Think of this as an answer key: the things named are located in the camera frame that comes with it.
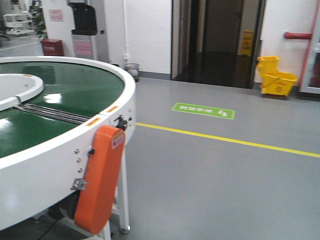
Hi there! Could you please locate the green floor sign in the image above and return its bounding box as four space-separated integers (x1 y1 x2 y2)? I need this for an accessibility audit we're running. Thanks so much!
171 102 236 120

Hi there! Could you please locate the potted green plant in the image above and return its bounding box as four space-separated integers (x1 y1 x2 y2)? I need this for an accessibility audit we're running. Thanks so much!
29 0 48 40

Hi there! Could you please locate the white inner conveyor ring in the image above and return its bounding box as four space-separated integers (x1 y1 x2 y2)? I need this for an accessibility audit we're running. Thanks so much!
0 73 45 112

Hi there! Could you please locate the round white conveyor table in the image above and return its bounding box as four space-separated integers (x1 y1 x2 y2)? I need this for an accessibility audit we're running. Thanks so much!
0 56 136 240

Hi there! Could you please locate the orange motor cover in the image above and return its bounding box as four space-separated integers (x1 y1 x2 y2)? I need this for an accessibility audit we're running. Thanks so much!
74 125 126 235

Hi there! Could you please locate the yellow mop bucket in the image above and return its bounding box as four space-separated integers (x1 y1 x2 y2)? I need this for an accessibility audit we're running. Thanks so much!
257 56 298 99

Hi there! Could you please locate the red fire pipe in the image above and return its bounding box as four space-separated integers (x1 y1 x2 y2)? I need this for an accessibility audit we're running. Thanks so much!
283 31 312 40

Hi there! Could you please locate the yellow wet floor sign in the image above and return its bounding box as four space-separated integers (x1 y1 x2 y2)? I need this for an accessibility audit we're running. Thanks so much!
240 30 254 57

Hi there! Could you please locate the water dispenser machine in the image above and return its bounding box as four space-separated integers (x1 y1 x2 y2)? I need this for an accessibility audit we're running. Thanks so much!
67 0 110 63

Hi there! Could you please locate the wire mesh trash bin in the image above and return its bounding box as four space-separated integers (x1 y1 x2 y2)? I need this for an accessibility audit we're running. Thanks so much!
124 63 140 82

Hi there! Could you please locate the red box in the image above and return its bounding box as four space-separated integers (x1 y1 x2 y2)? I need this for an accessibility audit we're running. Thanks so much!
41 39 64 57

